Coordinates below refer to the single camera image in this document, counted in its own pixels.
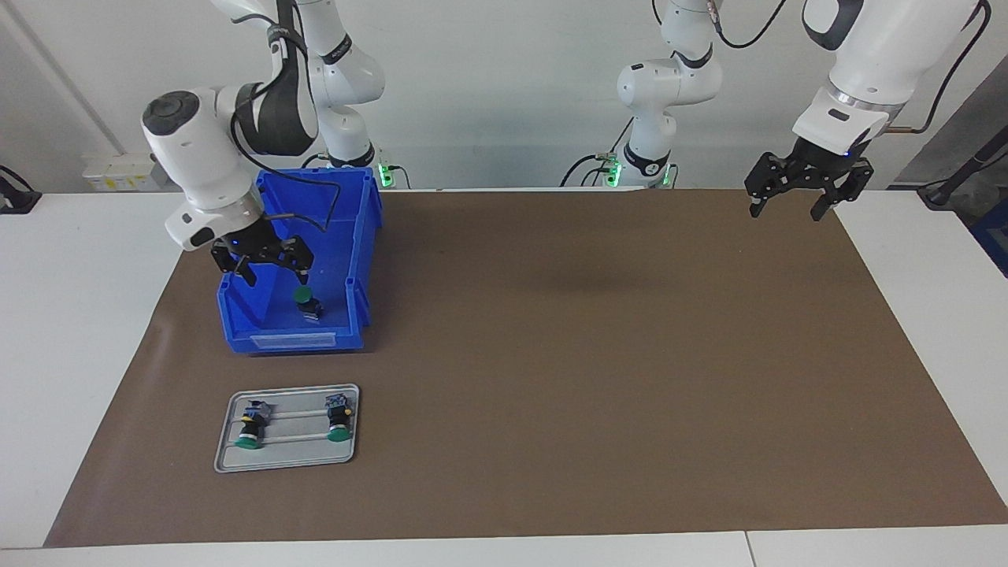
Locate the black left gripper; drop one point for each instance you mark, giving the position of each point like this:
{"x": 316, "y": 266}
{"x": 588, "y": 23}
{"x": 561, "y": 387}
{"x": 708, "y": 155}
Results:
{"x": 823, "y": 165}

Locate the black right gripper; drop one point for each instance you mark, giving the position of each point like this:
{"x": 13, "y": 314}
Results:
{"x": 248, "y": 240}

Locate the green push button switch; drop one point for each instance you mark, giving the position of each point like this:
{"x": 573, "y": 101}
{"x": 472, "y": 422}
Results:
{"x": 339, "y": 417}
{"x": 302, "y": 295}

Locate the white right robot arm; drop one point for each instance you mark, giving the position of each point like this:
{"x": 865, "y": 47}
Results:
{"x": 193, "y": 157}

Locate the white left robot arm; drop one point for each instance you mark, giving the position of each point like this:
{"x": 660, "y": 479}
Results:
{"x": 890, "y": 47}

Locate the blue plastic storage bin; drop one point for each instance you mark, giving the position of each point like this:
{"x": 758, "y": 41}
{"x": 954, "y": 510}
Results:
{"x": 346, "y": 236}

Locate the black stand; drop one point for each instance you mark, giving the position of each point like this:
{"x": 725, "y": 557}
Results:
{"x": 957, "y": 177}

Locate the green lit base connector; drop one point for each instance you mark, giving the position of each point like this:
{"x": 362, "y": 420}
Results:
{"x": 614, "y": 172}
{"x": 386, "y": 173}

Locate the white power box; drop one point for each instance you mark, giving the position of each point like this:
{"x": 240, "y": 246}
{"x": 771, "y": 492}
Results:
{"x": 118, "y": 169}

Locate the blue object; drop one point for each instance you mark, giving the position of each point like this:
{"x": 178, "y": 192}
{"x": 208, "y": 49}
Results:
{"x": 994, "y": 236}

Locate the silver metal tray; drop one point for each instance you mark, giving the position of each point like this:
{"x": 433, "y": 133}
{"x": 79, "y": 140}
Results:
{"x": 291, "y": 457}

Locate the brown table mat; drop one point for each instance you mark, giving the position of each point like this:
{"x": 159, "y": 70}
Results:
{"x": 551, "y": 433}

